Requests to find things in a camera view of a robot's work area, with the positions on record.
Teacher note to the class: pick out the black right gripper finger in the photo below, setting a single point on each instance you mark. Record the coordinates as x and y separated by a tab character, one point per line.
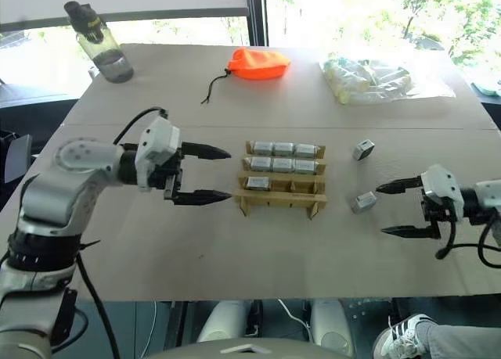
399	186
407	231

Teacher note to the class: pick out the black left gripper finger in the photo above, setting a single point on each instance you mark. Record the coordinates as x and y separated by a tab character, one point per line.
205	151
203	197

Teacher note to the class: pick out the loose silver battery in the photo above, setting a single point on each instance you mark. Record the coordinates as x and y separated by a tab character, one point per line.
363	202
363	149

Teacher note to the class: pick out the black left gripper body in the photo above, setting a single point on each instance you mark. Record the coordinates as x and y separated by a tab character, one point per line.
172	175

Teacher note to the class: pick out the wooden battery rack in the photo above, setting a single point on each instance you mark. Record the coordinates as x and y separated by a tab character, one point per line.
282	202

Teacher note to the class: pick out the loose silver battery upper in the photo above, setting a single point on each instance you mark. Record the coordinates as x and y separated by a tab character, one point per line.
363	149

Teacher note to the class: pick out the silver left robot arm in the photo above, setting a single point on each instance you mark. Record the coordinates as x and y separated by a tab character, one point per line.
58	191

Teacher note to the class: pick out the small silver camera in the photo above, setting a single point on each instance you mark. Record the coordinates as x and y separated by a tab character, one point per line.
305	150
260	164
257	183
305	166
263	148
284	149
282	165

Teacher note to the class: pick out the pale green object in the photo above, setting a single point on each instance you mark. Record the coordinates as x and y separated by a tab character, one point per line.
487	88

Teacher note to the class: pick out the clear bottle with black lid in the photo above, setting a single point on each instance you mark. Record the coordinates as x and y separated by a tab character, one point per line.
105	50

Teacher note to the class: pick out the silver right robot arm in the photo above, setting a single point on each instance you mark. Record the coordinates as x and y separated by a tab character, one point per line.
483	202

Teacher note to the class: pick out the person's leg in grey jeans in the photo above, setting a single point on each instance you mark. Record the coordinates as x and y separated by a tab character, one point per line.
462	341

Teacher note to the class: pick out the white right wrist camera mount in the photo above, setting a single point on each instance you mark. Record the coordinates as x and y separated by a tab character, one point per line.
440	185

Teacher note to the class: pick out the dark window post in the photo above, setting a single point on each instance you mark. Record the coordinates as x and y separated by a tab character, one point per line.
257	15

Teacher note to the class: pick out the loose silver battery lower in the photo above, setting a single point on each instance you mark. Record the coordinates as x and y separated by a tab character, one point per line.
363	202

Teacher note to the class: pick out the grey robot torso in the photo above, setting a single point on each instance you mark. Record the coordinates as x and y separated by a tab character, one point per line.
250	349

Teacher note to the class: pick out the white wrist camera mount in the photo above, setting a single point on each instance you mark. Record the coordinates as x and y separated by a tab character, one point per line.
440	185
158	144

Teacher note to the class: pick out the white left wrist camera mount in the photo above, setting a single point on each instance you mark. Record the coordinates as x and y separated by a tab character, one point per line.
158	144

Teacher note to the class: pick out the clear plastic bag with parts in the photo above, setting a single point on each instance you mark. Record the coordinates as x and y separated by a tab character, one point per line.
364	79

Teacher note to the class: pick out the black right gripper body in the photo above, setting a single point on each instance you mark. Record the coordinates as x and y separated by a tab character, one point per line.
436	218

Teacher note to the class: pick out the white sneaker with black stripes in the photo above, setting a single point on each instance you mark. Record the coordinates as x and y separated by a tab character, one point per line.
399	337

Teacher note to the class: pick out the white rounded robot leg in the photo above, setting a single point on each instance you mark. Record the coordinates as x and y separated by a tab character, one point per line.
221	320
330	324

